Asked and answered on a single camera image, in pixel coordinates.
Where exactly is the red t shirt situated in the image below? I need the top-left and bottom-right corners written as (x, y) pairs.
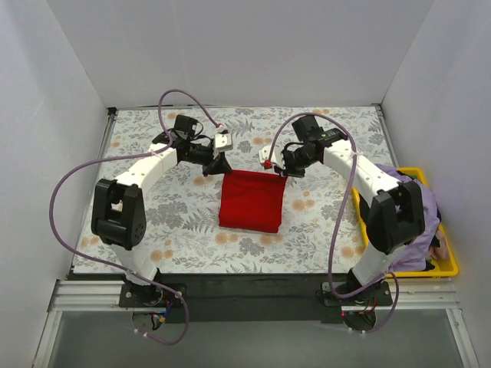
top-left (219, 170), bottom-right (286, 234)

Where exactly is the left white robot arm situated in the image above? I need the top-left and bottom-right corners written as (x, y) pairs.
top-left (91, 115), bottom-right (233, 307)

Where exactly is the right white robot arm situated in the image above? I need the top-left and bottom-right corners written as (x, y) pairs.
top-left (259, 113), bottom-right (425, 305)

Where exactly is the floral table mat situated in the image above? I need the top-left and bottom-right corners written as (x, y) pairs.
top-left (77, 107), bottom-right (392, 273)

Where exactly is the lilac t shirt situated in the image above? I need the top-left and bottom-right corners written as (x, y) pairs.
top-left (361, 164), bottom-right (440, 277)

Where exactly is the pink garment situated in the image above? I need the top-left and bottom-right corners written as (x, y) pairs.
top-left (428, 230), bottom-right (450, 260)

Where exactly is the yellow plastic bin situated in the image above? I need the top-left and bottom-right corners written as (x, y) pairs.
top-left (351, 187), bottom-right (459, 278)

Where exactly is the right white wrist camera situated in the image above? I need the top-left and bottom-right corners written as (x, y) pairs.
top-left (259, 146), bottom-right (285, 169)

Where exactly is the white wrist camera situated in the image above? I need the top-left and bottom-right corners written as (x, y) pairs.
top-left (213, 133), bottom-right (233, 153)
top-left (259, 146), bottom-right (285, 169)

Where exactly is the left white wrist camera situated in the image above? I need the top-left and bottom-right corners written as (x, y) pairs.
top-left (213, 133), bottom-right (233, 153)

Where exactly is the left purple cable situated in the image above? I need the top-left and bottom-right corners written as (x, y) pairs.
top-left (50, 89), bottom-right (227, 346)

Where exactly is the purple cable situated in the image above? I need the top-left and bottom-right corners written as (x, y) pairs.
top-left (264, 112), bottom-right (400, 334)
top-left (50, 89), bottom-right (227, 346)

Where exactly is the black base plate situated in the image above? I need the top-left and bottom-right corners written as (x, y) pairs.
top-left (119, 274), bottom-right (395, 324)

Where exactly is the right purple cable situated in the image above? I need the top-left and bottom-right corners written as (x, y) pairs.
top-left (264, 112), bottom-right (400, 334)

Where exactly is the aluminium frame rail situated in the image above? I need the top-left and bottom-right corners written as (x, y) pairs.
top-left (50, 278), bottom-right (461, 311)

